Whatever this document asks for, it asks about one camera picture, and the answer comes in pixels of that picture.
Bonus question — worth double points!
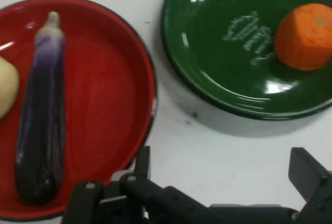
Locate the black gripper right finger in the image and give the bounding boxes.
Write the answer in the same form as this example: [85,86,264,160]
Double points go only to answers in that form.
[288,147,332,224]

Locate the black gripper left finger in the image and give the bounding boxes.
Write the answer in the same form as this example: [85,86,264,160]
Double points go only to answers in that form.
[62,145,211,224]

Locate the purple eggplant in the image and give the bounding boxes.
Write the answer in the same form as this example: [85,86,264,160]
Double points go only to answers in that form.
[15,11,66,205]

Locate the red plate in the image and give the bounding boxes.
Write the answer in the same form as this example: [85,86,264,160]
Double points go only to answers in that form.
[0,0,158,221]

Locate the orange fruit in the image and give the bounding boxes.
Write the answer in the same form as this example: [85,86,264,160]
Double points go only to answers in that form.
[273,3,332,72]

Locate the green plate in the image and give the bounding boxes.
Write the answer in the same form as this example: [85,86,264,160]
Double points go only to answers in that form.
[161,0,332,121]

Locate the yellow potato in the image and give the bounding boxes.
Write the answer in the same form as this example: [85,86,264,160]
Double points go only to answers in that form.
[0,57,20,124]

